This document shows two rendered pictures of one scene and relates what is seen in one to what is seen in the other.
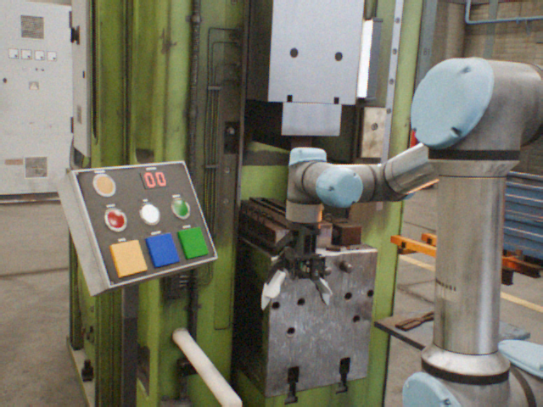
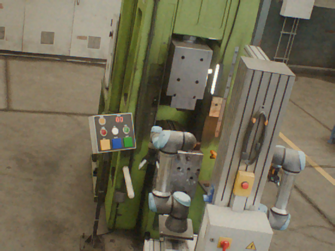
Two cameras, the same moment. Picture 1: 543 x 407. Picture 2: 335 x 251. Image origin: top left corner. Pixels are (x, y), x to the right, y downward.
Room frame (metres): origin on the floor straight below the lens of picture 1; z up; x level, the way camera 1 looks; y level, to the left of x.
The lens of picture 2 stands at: (-2.07, -0.86, 2.66)
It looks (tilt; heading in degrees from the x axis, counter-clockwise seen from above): 22 degrees down; 13
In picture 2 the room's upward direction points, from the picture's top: 11 degrees clockwise
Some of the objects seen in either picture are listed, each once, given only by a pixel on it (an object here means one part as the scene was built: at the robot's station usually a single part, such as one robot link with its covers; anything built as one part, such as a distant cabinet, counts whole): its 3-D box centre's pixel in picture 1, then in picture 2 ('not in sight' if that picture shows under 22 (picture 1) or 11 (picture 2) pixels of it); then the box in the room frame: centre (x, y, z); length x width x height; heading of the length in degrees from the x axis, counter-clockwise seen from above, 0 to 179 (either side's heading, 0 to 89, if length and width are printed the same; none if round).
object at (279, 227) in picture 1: (274, 220); (170, 133); (1.96, -0.01, 0.96); 0.42 x 0.20 x 0.09; 27
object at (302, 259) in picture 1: (303, 249); (152, 155); (1.21, -0.07, 1.07); 0.09 x 0.08 x 0.12; 18
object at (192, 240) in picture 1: (192, 243); (127, 141); (1.45, 0.20, 1.01); 0.07 x 0.05 x 0.07; 142
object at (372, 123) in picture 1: (372, 132); (215, 106); (2.03, -0.33, 1.27); 0.09 x 0.02 x 0.17; 117
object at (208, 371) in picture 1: (204, 367); (128, 181); (1.54, 0.16, 0.62); 0.44 x 0.05 x 0.05; 27
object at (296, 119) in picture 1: (280, 114); (177, 94); (1.96, -0.01, 1.32); 0.42 x 0.20 x 0.10; 27
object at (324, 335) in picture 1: (282, 292); (170, 161); (2.00, -0.05, 0.69); 0.56 x 0.38 x 0.45; 27
